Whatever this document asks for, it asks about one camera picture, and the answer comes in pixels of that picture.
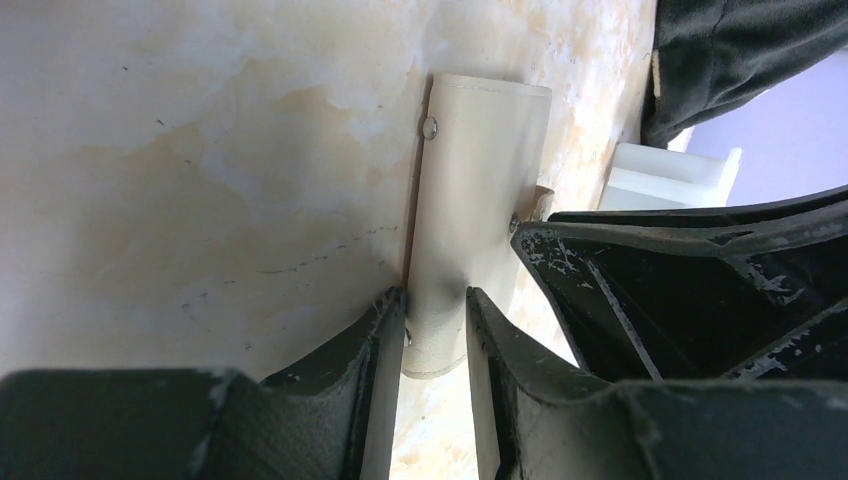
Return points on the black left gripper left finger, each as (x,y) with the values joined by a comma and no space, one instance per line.
(330,415)

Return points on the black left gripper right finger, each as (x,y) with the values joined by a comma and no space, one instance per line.
(536,416)

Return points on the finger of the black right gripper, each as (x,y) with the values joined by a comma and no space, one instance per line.
(766,300)
(707,217)

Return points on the white plastic tray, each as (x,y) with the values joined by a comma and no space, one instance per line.
(647,178)

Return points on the beige card holder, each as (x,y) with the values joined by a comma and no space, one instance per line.
(482,151)

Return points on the black pillow with yellow flowers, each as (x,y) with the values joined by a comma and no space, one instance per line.
(712,57)

